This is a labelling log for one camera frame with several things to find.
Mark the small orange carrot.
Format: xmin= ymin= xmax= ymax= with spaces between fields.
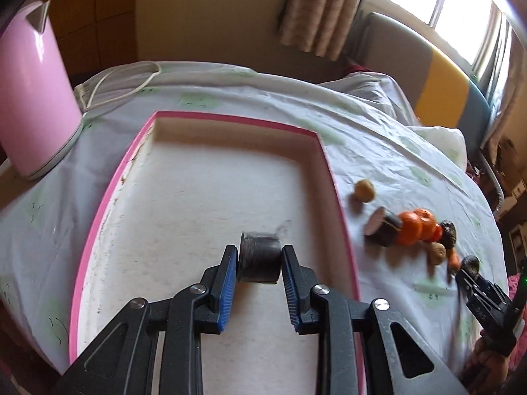
xmin=447 ymin=248 xmax=461 ymax=276

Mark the small brown kiwi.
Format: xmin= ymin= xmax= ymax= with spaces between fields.
xmin=426 ymin=243 xmax=447 ymax=266

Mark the orange mandarin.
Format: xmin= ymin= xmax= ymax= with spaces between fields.
xmin=414 ymin=208 xmax=437 ymax=242
xmin=396 ymin=211 xmax=423 ymax=246

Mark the large brown kiwi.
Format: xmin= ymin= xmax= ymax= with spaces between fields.
xmin=353 ymin=179 xmax=376 ymax=203

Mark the dark cut eggplant piece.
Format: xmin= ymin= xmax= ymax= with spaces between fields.
xmin=237 ymin=232 xmax=282 ymax=283

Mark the dark wrinkled passion fruit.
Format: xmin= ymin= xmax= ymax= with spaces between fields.
xmin=439 ymin=220 xmax=457 ymax=250

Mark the red tomato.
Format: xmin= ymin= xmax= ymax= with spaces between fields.
xmin=431 ymin=224 xmax=443 ymax=243

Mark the person's right hand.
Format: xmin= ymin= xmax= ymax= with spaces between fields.
xmin=463 ymin=330 xmax=509 ymax=394

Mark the white cloud-print tablecloth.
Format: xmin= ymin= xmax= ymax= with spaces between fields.
xmin=1 ymin=62 xmax=507 ymax=371

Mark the white cloud-print pillow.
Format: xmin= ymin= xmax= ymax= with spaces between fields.
xmin=410 ymin=126 xmax=468 ymax=171

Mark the grey yellow blue headboard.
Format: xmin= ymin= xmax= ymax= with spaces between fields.
xmin=353 ymin=12 xmax=491 ymax=155

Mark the pink rimmed white tray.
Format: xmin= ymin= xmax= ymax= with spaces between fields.
xmin=69 ymin=112 xmax=359 ymax=394

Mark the right side sheer curtain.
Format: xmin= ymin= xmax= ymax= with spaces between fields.
xmin=483 ymin=25 xmax=526 ymax=161

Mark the pink electric kettle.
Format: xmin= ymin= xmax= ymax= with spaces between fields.
xmin=1 ymin=1 xmax=82 ymax=180

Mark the beige patterned curtain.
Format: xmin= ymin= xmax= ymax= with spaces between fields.
xmin=278 ymin=0 xmax=361 ymax=61

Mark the white power cable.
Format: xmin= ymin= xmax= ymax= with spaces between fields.
xmin=73 ymin=61 xmax=163 ymax=114

